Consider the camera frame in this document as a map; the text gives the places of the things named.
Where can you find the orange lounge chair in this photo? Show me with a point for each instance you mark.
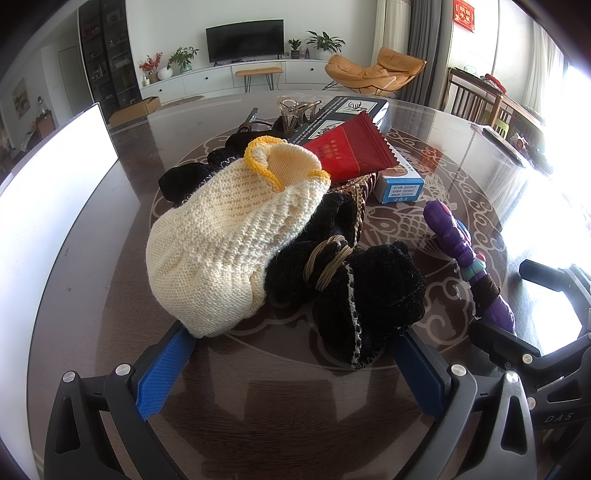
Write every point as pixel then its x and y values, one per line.
pixel 369 71

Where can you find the white television cabinet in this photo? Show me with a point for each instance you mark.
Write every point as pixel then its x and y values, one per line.
pixel 207 78

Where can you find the black printed box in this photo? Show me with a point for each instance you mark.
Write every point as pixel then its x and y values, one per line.
pixel 351 108

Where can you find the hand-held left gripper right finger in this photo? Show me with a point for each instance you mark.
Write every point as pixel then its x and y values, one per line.
pixel 418 374

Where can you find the clear hair claw clip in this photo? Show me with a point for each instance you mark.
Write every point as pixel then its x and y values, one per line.
pixel 288 115

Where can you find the rhinestone bow hair clip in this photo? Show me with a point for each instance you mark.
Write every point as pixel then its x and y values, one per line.
pixel 353 194

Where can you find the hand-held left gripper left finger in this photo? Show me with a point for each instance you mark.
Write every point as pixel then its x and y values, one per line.
pixel 164 374

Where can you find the cardboard box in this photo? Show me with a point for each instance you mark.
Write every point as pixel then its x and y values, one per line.
pixel 136 108

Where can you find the wooden bench with metal legs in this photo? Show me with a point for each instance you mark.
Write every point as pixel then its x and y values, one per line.
pixel 258 71

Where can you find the purple toy figure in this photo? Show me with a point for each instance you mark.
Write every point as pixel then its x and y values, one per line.
pixel 450 235

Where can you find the red wall hanging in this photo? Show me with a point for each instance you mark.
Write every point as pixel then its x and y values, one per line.
pixel 464 14

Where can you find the grey curtain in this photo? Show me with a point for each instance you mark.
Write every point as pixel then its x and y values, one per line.
pixel 429 41

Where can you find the cluttered side table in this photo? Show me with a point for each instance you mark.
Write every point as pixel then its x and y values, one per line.
pixel 517 115

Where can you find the blue and white box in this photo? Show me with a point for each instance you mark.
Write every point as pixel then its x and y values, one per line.
pixel 401 184

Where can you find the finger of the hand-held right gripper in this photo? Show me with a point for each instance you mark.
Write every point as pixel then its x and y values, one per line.
pixel 508 344
pixel 549 272

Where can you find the green potted plant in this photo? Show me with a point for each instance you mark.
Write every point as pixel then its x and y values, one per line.
pixel 182 57

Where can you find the black television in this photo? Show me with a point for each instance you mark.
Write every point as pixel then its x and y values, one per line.
pixel 244 41

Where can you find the white round vase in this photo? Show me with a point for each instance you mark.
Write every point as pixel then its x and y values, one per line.
pixel 165 74

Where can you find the dark display cabinet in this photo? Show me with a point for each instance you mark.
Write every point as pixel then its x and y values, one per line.
pixel 111 60

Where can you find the large leafy potted plant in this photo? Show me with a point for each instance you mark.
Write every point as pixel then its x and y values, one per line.
pixel 325 44

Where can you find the red flower arrangement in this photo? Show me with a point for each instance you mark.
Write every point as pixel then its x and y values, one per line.
pixel 148 64

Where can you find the dark patterned glass desktop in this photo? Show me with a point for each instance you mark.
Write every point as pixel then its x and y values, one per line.
pixel 115 277

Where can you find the red foil packet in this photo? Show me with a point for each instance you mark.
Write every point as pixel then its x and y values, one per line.
pixel 351 147

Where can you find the cream knitted hat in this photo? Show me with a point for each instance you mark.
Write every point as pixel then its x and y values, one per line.
pixel 221 230

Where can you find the wooden chair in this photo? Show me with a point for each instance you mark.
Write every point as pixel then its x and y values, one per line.
pixel 461 94

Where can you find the framed wall picture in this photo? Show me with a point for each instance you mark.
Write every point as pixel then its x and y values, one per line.
pixel 21 99

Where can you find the small potted plant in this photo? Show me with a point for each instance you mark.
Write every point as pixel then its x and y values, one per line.
pixel 294 46

